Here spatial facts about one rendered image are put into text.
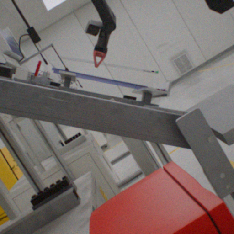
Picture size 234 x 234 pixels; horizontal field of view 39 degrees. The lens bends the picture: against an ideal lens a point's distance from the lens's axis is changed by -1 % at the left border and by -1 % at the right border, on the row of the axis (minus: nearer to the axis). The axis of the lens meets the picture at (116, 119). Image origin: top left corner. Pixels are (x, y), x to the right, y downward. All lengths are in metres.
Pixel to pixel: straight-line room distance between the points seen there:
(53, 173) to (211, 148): 1.61
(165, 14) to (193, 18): 0.74
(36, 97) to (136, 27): 8.39
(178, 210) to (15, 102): 0.46
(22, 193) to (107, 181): 0.54
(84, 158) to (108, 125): 1.49
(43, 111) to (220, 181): 0.35
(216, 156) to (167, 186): 0.36
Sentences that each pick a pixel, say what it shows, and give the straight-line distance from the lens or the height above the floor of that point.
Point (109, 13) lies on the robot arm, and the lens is 1.64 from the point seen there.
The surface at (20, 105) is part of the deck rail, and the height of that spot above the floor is 0.92.
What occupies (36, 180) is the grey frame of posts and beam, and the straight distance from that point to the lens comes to 1.37.
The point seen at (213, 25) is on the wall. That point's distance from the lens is 9.49.
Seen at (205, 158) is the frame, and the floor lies 0.67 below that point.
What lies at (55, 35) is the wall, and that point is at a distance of 8.89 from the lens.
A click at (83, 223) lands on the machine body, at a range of 0.84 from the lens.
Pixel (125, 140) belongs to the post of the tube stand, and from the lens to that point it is 1.56.
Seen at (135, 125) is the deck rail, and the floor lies 0.78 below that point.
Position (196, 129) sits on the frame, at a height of 0.73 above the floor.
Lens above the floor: 0.87
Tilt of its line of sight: 6 degrees down
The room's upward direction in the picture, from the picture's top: 31 degrees counter-clockwise
